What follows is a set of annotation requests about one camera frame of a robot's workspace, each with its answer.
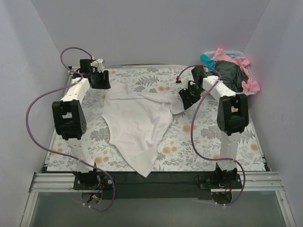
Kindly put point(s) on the white laundry basket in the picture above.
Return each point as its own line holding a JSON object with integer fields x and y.
{"x": 232, "y": 54}

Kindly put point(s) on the floral patterned table mat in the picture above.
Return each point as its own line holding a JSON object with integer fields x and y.
{"x": 190, "y": 143}

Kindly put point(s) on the white t shirt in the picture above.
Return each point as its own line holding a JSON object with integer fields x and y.
{"x": 137, "y": 122}

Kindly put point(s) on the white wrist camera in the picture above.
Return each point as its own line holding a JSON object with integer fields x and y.
{"x": 183, "y": 82}
{"x": 97, "y": 65}

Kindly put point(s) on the aluminium frame rail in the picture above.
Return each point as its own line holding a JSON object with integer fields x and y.
{"x": 255, "y": 181}

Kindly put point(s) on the pink t shirt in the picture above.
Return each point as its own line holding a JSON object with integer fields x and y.
{"x": 251, "y": 86}

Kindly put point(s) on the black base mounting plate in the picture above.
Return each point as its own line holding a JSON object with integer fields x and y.
{"x": 158, "y": 185}

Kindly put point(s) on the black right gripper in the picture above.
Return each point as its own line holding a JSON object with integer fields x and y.
{"x": 188, "y": 97}

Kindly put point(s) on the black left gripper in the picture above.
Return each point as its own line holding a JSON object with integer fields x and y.
{"x": 100, "y": 82}

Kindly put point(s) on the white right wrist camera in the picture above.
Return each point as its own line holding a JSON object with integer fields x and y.
{"x": 183, "y": 82}

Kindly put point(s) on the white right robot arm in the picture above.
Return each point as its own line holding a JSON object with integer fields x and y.
{"x": 232, "y": 117}

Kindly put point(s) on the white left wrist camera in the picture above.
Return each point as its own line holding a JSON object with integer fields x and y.
{"x": 97, "y": 65}

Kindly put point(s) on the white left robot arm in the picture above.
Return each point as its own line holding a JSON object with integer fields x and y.
{"x": 69, "y": 118}

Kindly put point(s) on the teal t shirt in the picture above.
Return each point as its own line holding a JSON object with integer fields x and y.
{"x": 208, "y": 62}

